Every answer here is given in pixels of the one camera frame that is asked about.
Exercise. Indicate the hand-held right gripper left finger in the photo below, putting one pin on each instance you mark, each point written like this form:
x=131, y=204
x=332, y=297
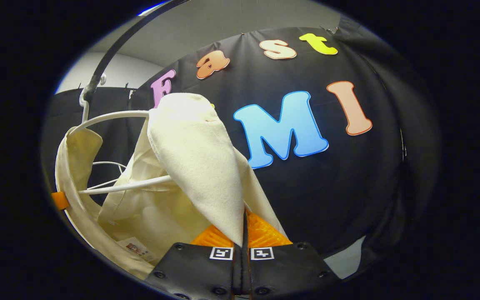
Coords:
x=198, y=271

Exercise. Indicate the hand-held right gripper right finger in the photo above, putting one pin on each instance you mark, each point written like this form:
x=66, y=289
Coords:
x=290, y=271

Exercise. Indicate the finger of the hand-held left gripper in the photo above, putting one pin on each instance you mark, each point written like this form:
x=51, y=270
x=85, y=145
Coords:
x=60, y=201

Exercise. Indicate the white clothes hanger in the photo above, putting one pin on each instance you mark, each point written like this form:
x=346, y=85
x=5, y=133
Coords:
x=111, y=116

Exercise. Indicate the cream long-sleeved shirt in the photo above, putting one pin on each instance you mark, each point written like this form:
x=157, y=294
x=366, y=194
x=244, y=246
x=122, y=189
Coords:
x=194, y=158

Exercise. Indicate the empty white hanger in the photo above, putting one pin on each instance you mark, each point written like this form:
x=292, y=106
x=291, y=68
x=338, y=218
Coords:
x=111, y=164

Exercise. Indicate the black clothes rack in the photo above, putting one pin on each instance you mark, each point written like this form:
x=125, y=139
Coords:
x=111, y=54

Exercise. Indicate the black backdrop cloth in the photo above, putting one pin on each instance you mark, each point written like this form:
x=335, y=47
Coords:
x=340, y=187

